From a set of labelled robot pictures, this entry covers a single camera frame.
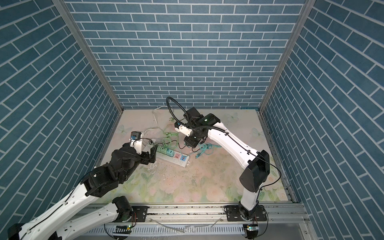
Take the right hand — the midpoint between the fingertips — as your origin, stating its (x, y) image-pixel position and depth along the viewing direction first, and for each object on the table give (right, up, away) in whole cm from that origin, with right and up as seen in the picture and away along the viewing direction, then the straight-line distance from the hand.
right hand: (187, 139), depth 79 cm
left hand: (-17, -1, -10) cm, 20 cm away
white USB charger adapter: (-22, -2, +12) cm, 25 cm away
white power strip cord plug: (-27, +11, +33) cm, 44 cm away
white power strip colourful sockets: (-6, -14, +12) cm, 19 cm away
